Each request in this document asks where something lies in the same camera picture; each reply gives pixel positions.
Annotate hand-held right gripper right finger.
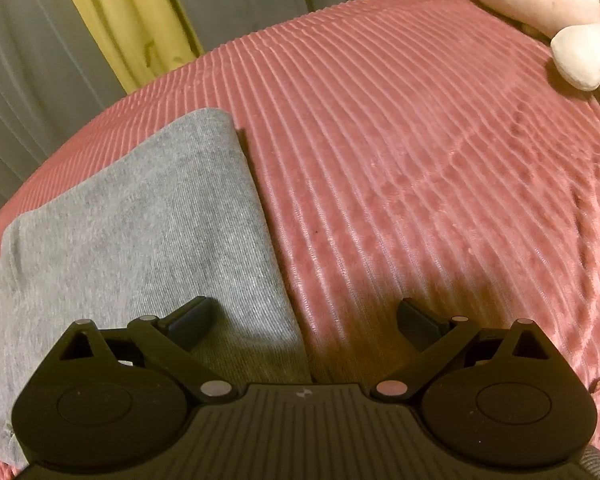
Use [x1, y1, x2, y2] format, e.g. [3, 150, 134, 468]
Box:
[371, 297, 552, 402]

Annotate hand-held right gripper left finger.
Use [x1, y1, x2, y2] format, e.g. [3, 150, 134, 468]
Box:
[54, 296, 233, 402]

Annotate grey pants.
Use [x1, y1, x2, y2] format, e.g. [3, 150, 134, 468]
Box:
[0, 107, 314, 467]

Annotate pink ribbed blanket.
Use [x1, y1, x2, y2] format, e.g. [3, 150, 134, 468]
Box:
[0, 0, 600, 480]

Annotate person's grey clothing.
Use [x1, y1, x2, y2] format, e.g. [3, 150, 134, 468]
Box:
[574, 446, 600, 480]

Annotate yellow curtain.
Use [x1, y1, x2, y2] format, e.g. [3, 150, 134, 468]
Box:
[51, 0, 204, 95]

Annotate beige plush toy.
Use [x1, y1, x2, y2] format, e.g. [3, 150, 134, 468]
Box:
[550, 9, 600, 155]

